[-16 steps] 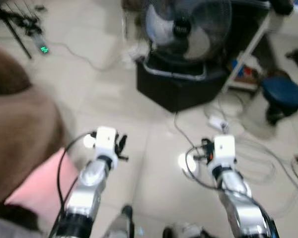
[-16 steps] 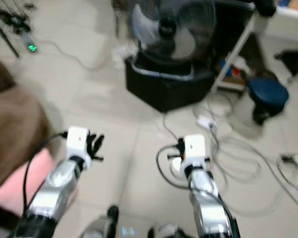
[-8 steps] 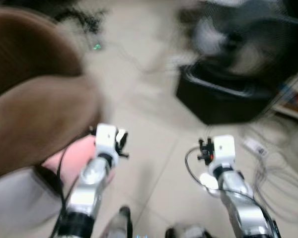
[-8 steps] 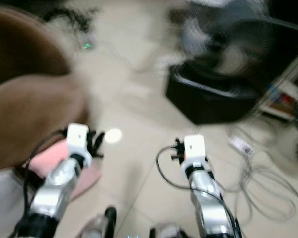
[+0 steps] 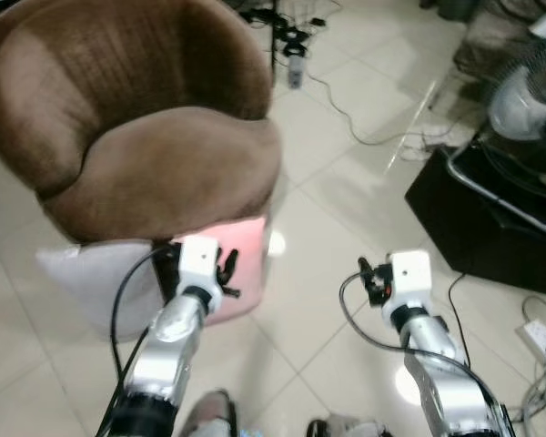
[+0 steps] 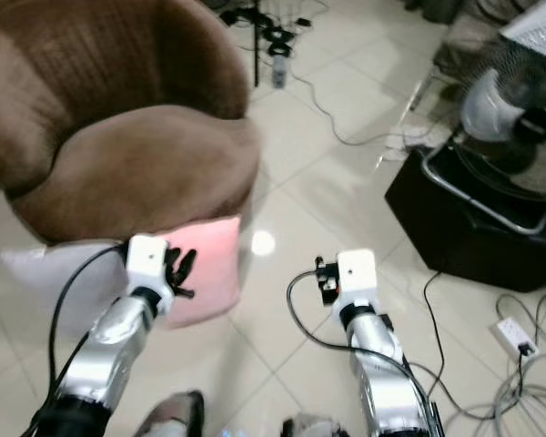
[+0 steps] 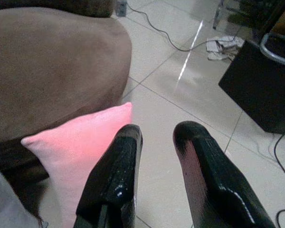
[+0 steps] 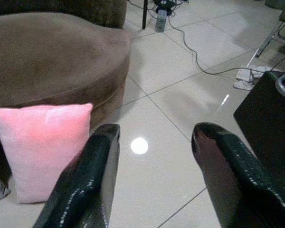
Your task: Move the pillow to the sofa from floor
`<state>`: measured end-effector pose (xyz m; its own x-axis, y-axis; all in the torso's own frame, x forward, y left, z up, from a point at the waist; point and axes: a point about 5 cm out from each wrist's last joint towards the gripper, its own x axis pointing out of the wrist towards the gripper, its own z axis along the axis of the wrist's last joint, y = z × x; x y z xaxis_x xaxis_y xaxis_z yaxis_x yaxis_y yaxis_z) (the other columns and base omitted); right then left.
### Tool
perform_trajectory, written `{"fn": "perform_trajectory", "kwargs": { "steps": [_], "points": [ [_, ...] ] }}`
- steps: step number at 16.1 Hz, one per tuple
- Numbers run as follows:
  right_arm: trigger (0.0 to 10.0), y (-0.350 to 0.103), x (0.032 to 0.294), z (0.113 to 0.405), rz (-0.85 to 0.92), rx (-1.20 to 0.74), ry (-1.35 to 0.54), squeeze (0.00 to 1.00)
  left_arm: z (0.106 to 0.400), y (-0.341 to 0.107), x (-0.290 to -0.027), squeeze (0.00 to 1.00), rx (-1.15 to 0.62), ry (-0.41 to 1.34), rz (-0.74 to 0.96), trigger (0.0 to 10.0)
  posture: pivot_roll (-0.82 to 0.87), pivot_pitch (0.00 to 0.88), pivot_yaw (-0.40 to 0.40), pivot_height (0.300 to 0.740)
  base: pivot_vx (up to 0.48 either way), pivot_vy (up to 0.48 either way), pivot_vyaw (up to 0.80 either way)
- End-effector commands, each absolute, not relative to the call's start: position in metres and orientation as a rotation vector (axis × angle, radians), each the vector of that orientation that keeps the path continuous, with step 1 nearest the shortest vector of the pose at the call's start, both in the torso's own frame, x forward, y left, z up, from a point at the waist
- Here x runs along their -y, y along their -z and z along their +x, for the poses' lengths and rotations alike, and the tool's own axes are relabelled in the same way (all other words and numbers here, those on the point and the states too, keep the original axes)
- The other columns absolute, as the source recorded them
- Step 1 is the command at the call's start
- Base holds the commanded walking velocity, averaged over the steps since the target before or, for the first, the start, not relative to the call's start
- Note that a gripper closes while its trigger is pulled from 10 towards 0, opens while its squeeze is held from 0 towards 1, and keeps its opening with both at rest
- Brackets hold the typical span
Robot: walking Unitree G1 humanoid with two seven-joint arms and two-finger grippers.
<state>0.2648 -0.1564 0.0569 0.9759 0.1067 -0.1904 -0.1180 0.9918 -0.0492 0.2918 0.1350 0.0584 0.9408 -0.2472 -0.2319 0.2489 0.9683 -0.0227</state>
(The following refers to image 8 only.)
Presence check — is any silver power adapter box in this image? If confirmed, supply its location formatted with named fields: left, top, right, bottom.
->
left=154, top=9, right=168, bottom=32

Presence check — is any crumpled grey cloth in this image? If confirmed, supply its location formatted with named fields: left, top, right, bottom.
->
left=233, top=66, right=281, bottom=91

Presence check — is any dark table leg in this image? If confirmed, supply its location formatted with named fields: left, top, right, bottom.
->
left=142, top=0, right=149, bottom=30

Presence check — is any pink square pillow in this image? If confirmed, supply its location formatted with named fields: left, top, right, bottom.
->
left=0, top=103, right=94, bottom=204

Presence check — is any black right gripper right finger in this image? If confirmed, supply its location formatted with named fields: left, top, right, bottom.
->
left=191, top=122, right=285, bottom=228

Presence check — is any grey power cable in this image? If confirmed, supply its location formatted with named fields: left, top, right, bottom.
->
left=127, top=0, right=285, bottom=76

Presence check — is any brown suede sofa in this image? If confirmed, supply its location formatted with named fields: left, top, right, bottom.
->
left=0, top=0, right=132, bottom=188

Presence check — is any chrome chair frame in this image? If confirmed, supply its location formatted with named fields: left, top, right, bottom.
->
left=255, top=0, right=285, bottom=58

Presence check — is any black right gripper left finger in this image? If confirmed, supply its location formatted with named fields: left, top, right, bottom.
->
left=32, top=123, right=121, bottom=228

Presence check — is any black box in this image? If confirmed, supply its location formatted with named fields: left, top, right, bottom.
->
left=233, top=70, right=285, bottom=190

